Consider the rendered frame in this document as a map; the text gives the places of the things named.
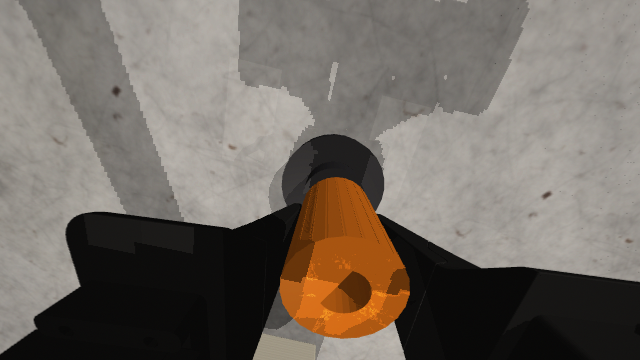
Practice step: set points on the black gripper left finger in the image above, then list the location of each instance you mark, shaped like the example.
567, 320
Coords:
237, 271

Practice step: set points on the orange knob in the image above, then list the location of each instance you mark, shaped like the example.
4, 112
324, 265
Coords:
342, 276

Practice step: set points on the dark stepped round pedestal with shaft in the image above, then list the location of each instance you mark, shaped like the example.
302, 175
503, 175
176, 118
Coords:
329, 156

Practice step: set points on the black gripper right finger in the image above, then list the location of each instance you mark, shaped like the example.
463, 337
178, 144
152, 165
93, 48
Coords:
459, 311

